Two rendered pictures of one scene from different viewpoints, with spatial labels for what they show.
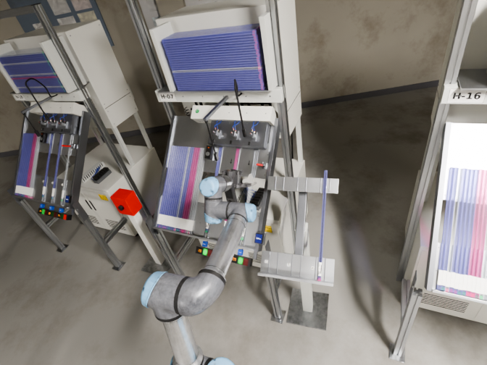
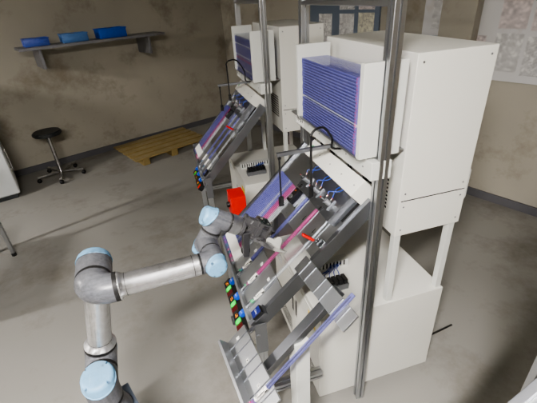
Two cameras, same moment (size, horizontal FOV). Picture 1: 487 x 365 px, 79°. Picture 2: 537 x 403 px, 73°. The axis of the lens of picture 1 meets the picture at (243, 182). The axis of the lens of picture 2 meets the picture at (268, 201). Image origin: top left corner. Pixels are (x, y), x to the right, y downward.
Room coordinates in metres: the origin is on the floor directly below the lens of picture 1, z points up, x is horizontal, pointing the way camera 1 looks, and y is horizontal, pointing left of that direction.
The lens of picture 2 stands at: (0.30, -0.82, 1.91)
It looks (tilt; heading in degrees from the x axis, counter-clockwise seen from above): 30 degrees down; 44
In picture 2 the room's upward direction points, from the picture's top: 4 degrees counter-clockwise
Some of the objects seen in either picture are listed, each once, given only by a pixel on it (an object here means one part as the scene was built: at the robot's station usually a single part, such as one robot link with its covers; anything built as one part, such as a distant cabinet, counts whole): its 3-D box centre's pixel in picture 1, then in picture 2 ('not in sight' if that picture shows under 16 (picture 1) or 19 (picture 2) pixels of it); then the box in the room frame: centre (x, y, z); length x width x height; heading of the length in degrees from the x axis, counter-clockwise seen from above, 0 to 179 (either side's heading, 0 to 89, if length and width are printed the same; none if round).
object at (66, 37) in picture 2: not in sight; (73, 37); (2.27, 4.23, 1.59); 0.31 x 0.21 x 0.10; 172
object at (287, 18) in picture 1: (257, 128); (408, 209); (2.01, -0.20, 0.86); 0.70 x 0.67 x 1.72; 59
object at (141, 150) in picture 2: not in sight; (161, 145); (2.94, 3.88, 0.05); 1.18 x 0.82 x 0.11; 172
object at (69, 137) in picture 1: (88, 171); (252, 162); (2.30, 1.30, 0.66); 1.01 x 0.73 x 1.31; 149
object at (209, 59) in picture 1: (217, 59); (340, 99); (1.58, -0.01, 1.52); 0.51 x 0.13 x 0.27; 59
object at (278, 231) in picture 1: (253, 211); (346, 301); (1.71, -0.02, 0.31); 0.70 x 0.65 x 0.62; 59
